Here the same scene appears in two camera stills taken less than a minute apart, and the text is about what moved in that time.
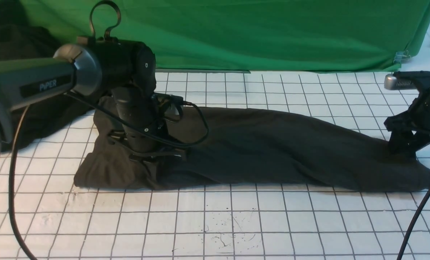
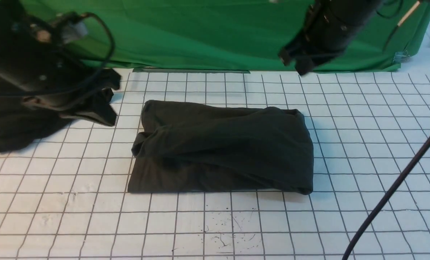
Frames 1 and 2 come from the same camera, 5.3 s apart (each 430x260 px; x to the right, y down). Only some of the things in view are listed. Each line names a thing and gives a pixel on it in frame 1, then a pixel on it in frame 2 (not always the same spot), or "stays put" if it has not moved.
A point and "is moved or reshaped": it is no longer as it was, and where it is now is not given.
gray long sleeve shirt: [254, 149] is moved or reshaped
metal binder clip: [402, 56] stays put
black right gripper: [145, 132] → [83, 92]
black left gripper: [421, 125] → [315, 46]
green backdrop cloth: [262, 35] stays put
